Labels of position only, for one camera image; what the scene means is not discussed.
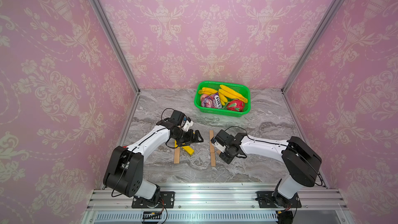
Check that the banana bunch right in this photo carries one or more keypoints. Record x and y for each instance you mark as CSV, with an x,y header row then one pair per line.
x,y
230,93

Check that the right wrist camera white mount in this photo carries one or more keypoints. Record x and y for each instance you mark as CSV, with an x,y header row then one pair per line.
x,y
218,146

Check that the natural block cluster bottom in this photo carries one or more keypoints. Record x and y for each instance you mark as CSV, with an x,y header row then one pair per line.
x,y
212,159

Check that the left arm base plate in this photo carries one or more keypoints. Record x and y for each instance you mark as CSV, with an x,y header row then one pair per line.
x,y
159,200

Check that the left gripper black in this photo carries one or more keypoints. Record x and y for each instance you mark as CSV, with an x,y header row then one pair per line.
x,y
190,139

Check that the green plastic basket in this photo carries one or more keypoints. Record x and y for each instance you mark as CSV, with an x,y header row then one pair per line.
x,y
224,100

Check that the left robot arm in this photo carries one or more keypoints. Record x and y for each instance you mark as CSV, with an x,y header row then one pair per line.
x,y
124,173

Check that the aluminium front rail frame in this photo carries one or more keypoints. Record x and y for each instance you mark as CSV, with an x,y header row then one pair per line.
x,y
219,203

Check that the red dragon fruit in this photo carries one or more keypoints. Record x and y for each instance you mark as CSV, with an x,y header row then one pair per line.
x,y
236,106

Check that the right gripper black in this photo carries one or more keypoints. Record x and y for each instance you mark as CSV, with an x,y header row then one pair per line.
x,y
227,162

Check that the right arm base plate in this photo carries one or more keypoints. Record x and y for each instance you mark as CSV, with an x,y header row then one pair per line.
x,y
270,199

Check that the natural block cluster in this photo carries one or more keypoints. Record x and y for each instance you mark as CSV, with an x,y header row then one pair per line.
x,y
212,159
211,136

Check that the natural block cluster horizontal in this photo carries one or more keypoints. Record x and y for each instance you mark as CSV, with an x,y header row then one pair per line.
x,y
212,148

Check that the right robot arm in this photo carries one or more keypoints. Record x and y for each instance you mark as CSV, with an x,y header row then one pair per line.
x,y
303,163

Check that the banana bunch left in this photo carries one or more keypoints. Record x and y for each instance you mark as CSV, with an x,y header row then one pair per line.
x,y
208,91

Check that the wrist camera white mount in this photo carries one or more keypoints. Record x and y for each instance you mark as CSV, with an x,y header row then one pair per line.
x,y
188,123
218,146

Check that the purple snack packet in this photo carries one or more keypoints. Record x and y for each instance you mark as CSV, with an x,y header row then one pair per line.
x,y
211,101

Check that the natural wooden block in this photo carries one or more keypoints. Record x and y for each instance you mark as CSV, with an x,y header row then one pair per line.
x,y
177,156

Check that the banana bunch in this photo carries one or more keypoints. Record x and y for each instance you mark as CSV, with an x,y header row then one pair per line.
x,y
208,91
230,93

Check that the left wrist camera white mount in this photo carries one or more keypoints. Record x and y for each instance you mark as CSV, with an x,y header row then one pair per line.
x,y
188,123

